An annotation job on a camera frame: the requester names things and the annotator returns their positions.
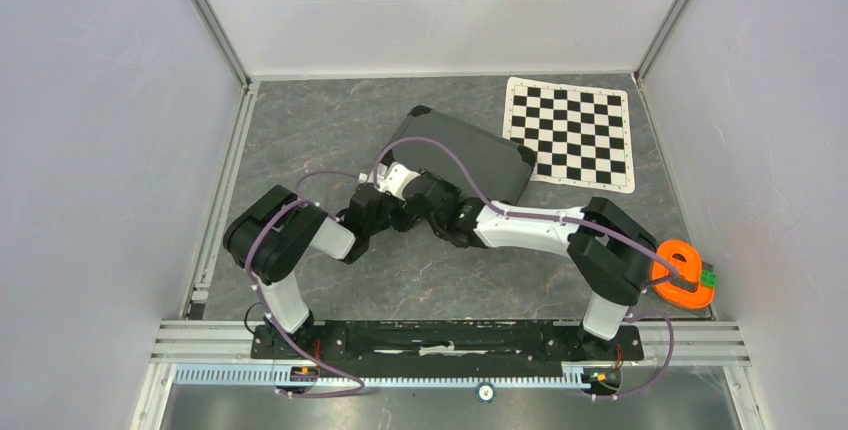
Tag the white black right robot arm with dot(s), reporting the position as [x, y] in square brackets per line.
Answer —
[612, 252]

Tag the black poker case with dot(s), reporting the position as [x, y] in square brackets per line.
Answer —
[500, 167]

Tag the black white chessboard mat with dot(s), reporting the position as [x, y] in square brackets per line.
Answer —
[581, 135]

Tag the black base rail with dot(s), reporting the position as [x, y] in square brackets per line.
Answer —
[371, 351]

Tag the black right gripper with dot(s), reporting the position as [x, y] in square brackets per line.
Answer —
[449, 187]

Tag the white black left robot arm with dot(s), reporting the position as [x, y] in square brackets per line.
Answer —
[269, 239]

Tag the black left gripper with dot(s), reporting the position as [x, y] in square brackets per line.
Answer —
[405, 221]

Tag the green 50 chip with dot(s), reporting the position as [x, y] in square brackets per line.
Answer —
[485, 392]

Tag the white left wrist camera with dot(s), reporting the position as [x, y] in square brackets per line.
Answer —
[390, 179]

